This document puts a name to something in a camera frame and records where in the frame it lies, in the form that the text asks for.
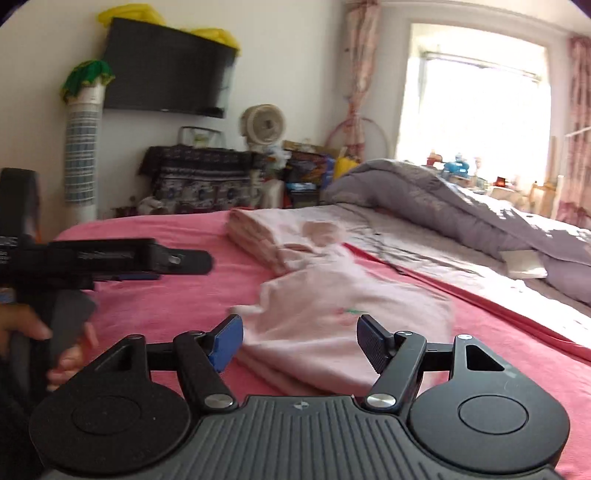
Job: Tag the pink floral left curtain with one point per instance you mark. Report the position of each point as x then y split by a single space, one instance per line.
362 21

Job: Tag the purple patterned duvet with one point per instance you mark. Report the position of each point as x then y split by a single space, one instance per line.
477 221

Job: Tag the yellow cloth on television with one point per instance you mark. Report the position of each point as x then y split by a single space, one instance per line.
147 14

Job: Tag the person's left hand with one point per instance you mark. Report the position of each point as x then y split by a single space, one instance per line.
22 319

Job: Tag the black wall television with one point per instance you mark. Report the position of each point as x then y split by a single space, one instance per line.
158 68

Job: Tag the colourful toy box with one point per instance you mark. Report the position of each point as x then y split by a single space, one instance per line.
307 163

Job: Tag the pink floral curtain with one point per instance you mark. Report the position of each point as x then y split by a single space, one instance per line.
574 203
362 21

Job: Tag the light purple bed sheet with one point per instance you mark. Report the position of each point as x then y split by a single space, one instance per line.
404 244

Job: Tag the pink strawberry print shirt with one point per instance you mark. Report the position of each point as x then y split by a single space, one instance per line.
301 334

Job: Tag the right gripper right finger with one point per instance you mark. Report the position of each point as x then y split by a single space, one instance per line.
459 408

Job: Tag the blue plush toy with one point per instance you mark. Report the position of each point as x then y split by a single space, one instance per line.
457 168

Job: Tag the beige desk fan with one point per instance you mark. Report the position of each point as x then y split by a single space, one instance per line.
262 126

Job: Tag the pink red bed blanket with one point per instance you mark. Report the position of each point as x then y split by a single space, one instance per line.
161 309

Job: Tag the yellow shopping bag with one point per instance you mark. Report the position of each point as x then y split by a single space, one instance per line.
343 165

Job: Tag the covered tower air conditioner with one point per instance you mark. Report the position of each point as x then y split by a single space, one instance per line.
83 93

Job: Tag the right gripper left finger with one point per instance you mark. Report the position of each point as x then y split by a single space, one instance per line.
136 403

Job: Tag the pink floral right curtain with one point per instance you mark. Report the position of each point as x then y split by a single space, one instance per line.
574 203

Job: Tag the folded pink pants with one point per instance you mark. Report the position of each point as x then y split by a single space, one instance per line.
284 242

